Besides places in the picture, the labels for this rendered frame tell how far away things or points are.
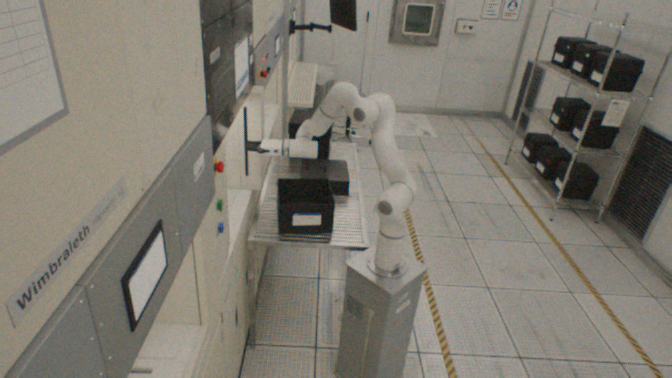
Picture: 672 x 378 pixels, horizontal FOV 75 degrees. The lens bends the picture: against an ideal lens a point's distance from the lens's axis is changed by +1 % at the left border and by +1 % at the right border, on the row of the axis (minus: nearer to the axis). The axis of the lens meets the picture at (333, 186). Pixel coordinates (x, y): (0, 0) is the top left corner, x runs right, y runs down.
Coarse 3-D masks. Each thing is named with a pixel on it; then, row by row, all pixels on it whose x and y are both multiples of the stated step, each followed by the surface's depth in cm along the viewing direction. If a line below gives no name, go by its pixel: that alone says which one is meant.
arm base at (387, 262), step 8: (384, 240) 190; (392, 240) 188; (400, 240) 189; (376, 248) 198; (384, 248) 192; (392, 248) 190; (400, 248) 192; (376, 256) 198; (384, 256) 193; (392, 256) 193; (400, 256) 195; (368, 264) 200; (376, 264) 199; (384, 264) 195; (392, 264) 195; (400, 264) 196; (376, 272) 195; (384, 272) 196; (392, 272) 196; (400, 272) 196
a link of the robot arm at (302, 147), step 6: (300, 138) 205; (306, 138) 206; (294, 144) 202; (300, 144) 202; (306, 144) 202; (312, 144) 202; (294, 150) 202; (300, 150) 202; (306, 150) 202; (312, 150) 202; (294, 156) 204; (300, 156) 204; (306, 156) 204; (312, 156) 204
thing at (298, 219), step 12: (288, 180) 234; (300, 180) 235; (312, 180) 236; (324, 180) 237; (288, 192) 237; (300, 192) 238; (312, 192) 239; (324, 192) 241; (288, 204) 241; (300, 204) 211; (312, 204) 211; (324, 204) 212; (288, 216) 213; (300, 216) 213; (312, 216) 215; (324, 216) 216; (288, 228) 216; (300, 228) 217; (312, 228) 218; (324, 228) 219
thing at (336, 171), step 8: (304, 160) 271; (312, 160) 272; (320, 160) 273; (328, 160) 274; (336, 160) 274; (304, 168) 261; (312, 168) 262; (320, 168) 263; (328, 168) 263; (336, 168) 264; (344, 168) 265; (304, 176) 252; (312, 176) 253; (320, 176) 254; (328, 176) 254; (336, 176) 255; (344, 176) 256; (336, 184) 252; (344, 184) 252; (336, 192) 254; (344, 192) 254
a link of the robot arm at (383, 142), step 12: (372, 96) 172; (384, 96) 176; (384, 108) 173; (384, 120) 177; (384, 132) 176; (372, 144) 178; (384, 144) 174; (396, 144) 178; (384, 156) 176; (396, 156) 177; (384, 168) 179; (396, 168) 179; (396, 180) 185; (408, 180) 184
